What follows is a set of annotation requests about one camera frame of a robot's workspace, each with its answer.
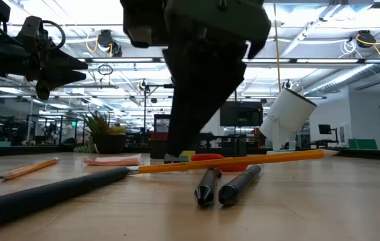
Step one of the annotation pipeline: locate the black background frame rig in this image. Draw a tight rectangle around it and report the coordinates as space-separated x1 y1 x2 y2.
143 83 174 135

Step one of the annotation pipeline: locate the black wall monitor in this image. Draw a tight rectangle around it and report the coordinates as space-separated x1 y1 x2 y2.
218 101 263 127

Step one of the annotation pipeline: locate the pink sticky note pad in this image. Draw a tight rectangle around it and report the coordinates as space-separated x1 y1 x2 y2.
82 153 143 167

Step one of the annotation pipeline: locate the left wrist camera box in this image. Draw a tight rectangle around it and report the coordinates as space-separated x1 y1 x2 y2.
20 15 45 44

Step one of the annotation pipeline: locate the orange wooden pencil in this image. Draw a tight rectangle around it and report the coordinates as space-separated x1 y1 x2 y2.
0 157 60 182

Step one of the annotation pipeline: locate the black ceiling cable reel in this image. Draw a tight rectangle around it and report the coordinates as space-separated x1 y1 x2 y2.
356 29 377 50
96 29 123 58

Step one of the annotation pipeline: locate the black pen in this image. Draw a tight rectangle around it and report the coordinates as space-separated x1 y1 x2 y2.
218 164 263 207
194 167 223 208
0 166 131 234

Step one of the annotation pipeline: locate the yellow pencil with eraser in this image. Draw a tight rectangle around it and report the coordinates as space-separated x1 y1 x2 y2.
127 149 340 175

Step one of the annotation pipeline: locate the green panel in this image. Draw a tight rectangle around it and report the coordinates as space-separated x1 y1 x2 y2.
348 139 378 151

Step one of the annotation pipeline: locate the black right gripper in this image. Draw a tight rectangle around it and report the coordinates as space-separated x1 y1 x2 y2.
162 0 273 157

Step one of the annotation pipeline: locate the hanging black cable loop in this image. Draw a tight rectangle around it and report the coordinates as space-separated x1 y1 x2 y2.
97 64 114 76

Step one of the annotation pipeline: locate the yellow hanging cable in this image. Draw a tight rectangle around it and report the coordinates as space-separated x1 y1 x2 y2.
272 3 282 93

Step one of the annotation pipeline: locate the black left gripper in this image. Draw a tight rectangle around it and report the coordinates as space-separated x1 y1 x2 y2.
0 33 89 100

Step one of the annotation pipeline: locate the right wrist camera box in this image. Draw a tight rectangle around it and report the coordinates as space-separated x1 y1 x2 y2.
119 0 169 48

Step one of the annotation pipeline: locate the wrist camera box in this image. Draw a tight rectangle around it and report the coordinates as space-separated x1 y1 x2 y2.
119 0 169 48
20 15 45 44

